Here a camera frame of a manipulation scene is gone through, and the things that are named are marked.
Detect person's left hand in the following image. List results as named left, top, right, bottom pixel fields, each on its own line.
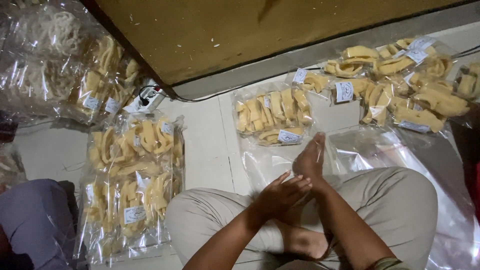
left=258, top=170, right=313, bottom=223

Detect person's right hand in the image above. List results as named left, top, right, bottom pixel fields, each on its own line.
left=292, top=132, right=327, bottom=192

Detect yellow cracker snack packet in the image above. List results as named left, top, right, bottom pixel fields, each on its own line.
left=231, top=85, right=315, bottom=147

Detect person's beige trousers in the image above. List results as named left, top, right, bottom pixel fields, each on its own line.
left=165, top=167, right=439, bottom=270

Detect heap of empty clear plastic bags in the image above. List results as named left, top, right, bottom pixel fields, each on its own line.
left=240, top=125, right=480, bottom=270

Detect person's bare foot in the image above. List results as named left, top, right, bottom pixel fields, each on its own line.
left=275, top=219, right=334, bottom=262

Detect pile of yellow cracker packets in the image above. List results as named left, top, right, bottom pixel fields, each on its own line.
left=288, top=35, right=480, bottom=134

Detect brown wooden door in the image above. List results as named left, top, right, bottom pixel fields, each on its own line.
left=79, top=0, right=477, bottom=99

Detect green sleeve cuff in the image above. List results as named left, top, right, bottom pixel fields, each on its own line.
left=371, top=257, right=413, bottom=270

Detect white power strip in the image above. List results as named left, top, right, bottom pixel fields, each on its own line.
left=123, top=78, right=167, bottom=114

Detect stack of yellow cracker packets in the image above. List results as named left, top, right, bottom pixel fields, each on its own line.
left=75, top=112, right=187, bottom=265

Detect large clear bag of crackers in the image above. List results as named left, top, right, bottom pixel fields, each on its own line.
left=0, top=0, right=145, bottom=126

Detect grey purple cloth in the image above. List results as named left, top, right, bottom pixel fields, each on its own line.
left=0, top=178, right=80, bottom=270

